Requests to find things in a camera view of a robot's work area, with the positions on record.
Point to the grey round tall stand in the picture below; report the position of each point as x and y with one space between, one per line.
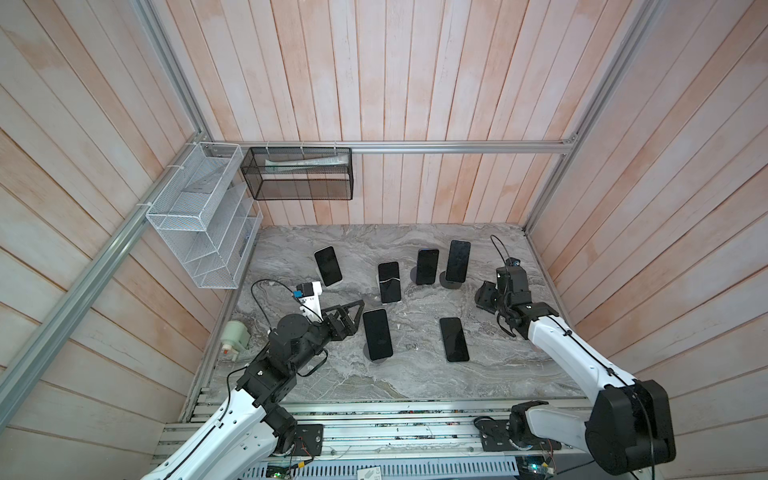
447 284

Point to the white wire mesh shelf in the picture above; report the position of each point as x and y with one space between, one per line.
207 217

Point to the black wire mesh basket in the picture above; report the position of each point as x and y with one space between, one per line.
299 173

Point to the dark phone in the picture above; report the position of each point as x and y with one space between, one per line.
458 261
378 337

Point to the dark phone front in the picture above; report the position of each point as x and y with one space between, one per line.
378 337

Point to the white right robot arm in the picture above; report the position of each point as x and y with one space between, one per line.
629 426

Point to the purple phone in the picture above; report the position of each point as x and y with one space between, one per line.
389 282

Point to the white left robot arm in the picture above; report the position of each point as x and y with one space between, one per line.
251 425

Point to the phone on white stand far-left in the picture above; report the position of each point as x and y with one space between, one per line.
328 266

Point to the dark phone on tall stand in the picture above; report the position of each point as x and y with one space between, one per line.
458 261

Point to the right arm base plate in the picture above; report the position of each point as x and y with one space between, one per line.
495 437

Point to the white cylinder object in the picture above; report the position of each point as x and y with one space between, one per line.
234 339

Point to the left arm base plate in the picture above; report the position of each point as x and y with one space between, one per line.
301 440

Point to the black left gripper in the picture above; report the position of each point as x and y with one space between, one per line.
349 327

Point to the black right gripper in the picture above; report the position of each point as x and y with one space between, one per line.
484 291

